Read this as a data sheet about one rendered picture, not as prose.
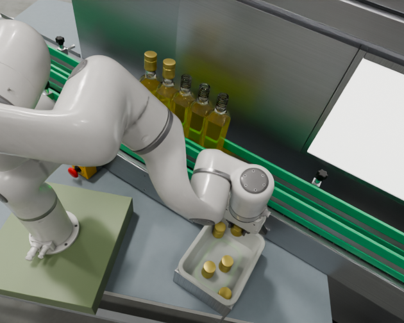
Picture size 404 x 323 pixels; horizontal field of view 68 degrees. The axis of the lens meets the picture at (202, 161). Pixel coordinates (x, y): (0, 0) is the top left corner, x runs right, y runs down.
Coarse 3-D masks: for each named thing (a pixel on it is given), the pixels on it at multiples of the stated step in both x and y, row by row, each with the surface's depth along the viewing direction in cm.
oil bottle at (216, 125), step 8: (208, 112) 82; (216, 112) 80; (208, 120) 82; (216, 120) 81; (224, 120) 81; (208, 128) 84; (216, 128) 82; (224, 128) 84; (208, 136) 86; (216, 136) 84; (224, 136) 88; (200, 144) 90; (208, 144) 88; (216, 144) 86
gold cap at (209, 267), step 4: (204, 264) 82; (208, 264) 82; (212, 264) 82; (204, 268) 81; (208, 268) 82; (212, 268) 82; (204, 272) 82; (208, 272) 81; (212, 272) 81; (204, 276) 84; (208, 276) 83
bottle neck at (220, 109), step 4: (220, 96) 78; (224, 96) 79; (228, 96) 78; (220, 100) 77; (224, 100) 77; (216, 104) 79; (220, 104) 78; (224, 104) 78; (216, 108) 80; (220, 108) 79; (224, 108) 79; (220, 112) 80; (224, 112) 81
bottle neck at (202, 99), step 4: (200, 84) 79; (204, 84) 80; (200, 88) 79; (204, 88) 78; (208, 88) 79; (200, 92) 79; (204, 92) 79; (208, 92) 80; (200, 96) 80; (204, 96) 80; (200, 100) 81; (204, 100) 81
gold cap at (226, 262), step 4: (224, 256) 84; (228, 256) 84; (224, 260) 84; (228, 260) 84; (232, 260) 84; (220, 264) 85; (224, 264) 83; (228, 264) 83; (232, 264) 83; (220, 268) 86; (224, 268) 84; (228, 268) 83; (224, 272) 86
